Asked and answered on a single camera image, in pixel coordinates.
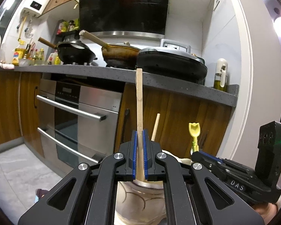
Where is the brown pan wooden handle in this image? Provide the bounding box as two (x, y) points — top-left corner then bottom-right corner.
(79, 30), (140, 70)

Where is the oil dispenser bottle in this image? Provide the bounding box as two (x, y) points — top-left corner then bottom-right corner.
(213, 58), (228, 92)

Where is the black wok wooden handle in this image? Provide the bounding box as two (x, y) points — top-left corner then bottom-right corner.
(38, 37), (96, 65)

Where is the stainless built-in oven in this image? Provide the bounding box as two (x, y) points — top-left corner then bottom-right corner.
(36, 74), (125, 173)

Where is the black range hood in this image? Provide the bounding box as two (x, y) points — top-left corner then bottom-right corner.
(79, 0), (169, 35)

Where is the yellow plastic shovel utensil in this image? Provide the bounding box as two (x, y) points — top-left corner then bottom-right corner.
(189, 123), (200, 152)

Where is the right hand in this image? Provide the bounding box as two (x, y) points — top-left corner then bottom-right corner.
(252, 203), (279, 224)

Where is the wooden chopstick in vase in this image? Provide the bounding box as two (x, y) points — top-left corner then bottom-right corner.
(151, 113), (160, 141)

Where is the black electric griddle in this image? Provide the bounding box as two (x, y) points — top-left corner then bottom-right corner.
(136, 39), (208, 85)

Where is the cream ceramic double vase holder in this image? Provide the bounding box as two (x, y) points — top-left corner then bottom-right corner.
(114, 150), (193, 225)

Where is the yellow condiment bottle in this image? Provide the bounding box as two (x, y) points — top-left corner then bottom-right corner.
(12, 48), (26, 66)

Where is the wooden chopstick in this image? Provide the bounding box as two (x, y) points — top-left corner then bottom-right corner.
(135, 68), (145, 181)
(151, 113), (160, 141)

